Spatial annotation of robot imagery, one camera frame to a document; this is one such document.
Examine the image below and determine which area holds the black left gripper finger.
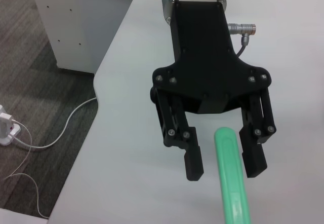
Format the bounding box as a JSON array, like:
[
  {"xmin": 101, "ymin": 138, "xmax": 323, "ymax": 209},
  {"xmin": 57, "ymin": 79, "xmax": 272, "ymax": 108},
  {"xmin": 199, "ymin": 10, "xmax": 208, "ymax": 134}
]
[
  {"xmin": 237, "ymin": 86, "xmax": 277, "ymax": 179},
  {"xmin": 150, "ymin": 87, "xmax": 205, "ymax": 182}
]

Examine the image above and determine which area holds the white power adapter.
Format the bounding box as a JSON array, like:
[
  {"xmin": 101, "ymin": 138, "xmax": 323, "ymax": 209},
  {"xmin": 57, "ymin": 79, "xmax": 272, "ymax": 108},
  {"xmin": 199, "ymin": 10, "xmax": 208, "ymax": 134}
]
[{"xmin": 0, "ymin": 104, "xmax": 22, "ymax": 146}]

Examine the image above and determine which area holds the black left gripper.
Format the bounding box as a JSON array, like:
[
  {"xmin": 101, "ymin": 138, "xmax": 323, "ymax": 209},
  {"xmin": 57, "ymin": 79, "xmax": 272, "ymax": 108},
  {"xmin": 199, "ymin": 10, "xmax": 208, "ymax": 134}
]
[{"xmin": 151, "ymin": 0, "xmax": 273, "ymax": 115}]

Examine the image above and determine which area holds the left gripper connector cable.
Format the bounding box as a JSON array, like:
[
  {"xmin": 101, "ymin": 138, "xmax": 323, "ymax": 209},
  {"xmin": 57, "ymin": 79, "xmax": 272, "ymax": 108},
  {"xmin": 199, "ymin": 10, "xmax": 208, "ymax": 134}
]
[{"xmin": 227, "ymin": 22, "xmax": 257, "ymax": 57}]

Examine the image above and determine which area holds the green pen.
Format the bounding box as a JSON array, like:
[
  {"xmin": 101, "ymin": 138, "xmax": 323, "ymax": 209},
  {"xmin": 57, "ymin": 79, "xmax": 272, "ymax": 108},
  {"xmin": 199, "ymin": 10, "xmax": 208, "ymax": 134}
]
[{"xmin": 214, "ymin": 126, "xmax": 251, "ymax": 224}]

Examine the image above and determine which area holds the white cabinet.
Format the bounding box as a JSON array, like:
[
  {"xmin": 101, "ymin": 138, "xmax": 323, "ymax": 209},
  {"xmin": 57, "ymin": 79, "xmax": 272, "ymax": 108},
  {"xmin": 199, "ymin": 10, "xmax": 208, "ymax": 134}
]
[{"xmin": 27, "ymin": 0, "xmax": 142, "ymax": 74}]

